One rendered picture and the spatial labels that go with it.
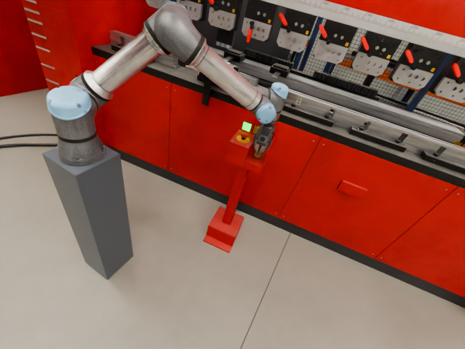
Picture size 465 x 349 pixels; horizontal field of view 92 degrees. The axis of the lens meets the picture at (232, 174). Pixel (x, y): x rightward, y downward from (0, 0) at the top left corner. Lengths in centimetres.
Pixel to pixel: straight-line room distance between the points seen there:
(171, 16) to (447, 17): 112
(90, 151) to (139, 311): 87
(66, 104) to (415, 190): 165
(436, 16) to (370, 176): 77
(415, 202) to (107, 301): 178
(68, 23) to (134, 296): 161
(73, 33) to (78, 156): 104
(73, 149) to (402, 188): 159
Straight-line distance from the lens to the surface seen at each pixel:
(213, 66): 77
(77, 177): 93
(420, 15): 141
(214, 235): 162
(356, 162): 147
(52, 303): 156
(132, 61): 91
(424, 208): 171
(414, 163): 152
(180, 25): 76
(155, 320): 143
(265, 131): 106
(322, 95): 170
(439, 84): 150
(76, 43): 186
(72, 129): 90
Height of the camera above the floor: 137
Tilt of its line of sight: 39 degrees down
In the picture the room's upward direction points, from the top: 16 degrees clockwise
